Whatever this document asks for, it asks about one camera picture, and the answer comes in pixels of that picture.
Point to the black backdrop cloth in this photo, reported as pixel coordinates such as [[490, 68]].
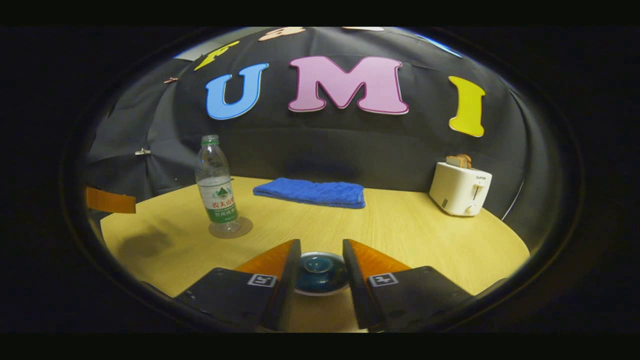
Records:
[[350, 145]]

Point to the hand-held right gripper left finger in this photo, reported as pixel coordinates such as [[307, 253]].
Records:
[[287, 295]]

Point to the clear plastic water bottle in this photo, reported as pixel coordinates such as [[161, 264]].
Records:
[[216, 190]]

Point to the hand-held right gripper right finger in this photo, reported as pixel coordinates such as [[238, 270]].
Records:
[[357, 295]]

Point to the toast slice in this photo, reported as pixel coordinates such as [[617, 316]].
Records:
[[453, 161], [466, 160]]

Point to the round brown coaster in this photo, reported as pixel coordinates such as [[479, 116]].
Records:
[[245, 229]]

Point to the white teacup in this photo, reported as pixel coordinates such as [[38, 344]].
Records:
[[322, 294]]

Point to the red backdrop clip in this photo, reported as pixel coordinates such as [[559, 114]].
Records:
[[171, 79]]

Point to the blue folded towel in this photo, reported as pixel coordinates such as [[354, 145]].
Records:
[[310, 192]]

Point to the white toaster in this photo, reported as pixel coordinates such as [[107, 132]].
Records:
[[457, 192]]

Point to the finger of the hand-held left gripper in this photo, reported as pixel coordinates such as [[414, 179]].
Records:
[[110, 200]]

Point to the silver backdrop clip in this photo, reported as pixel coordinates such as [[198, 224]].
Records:
[[142, 151]]

